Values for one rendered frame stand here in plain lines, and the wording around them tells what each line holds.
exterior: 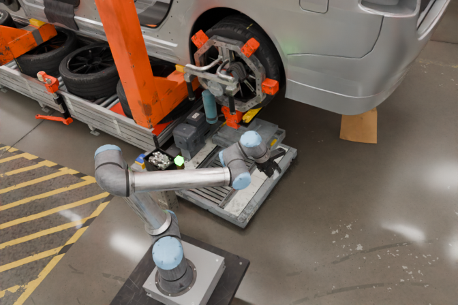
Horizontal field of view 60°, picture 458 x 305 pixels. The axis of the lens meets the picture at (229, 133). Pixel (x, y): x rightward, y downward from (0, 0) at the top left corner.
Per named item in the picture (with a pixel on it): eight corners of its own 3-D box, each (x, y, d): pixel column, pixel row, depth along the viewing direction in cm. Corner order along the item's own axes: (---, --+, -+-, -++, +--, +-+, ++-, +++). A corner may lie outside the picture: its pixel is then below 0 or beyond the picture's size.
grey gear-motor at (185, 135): (223, 136, 345) (219, 104, 322) (194, 167, 320) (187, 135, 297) (206, 130, 353) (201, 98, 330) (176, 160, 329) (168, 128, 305)
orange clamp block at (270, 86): (266, 86, 269) (279, 89, 265) (261, 92, 265) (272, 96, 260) (266, 77, 264) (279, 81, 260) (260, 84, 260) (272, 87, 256)
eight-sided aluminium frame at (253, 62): (267, 114, 284) (264, 46, 248) (262, 119, 280) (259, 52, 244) (206, 93, 309) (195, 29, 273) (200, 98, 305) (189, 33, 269)
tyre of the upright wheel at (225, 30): (309, 69, 271) (246, -7, 263) (294, 88, 258) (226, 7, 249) (255, 105, 324) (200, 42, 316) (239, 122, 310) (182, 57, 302)
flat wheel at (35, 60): (54, 41, 464) (46, 22, 448) (96, 52, 437) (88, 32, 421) (7, 71, 423) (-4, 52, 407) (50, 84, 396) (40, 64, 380)
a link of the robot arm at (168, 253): (160, 284, 204) (153, 266, 192) (156, 255, 217) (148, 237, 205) (189, 276, 206) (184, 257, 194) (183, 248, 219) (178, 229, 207)
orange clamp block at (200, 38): (210, 39, 273) (201, 28, 271) (203, 44, 268) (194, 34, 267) (205, 44, 278) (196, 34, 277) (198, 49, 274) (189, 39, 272)
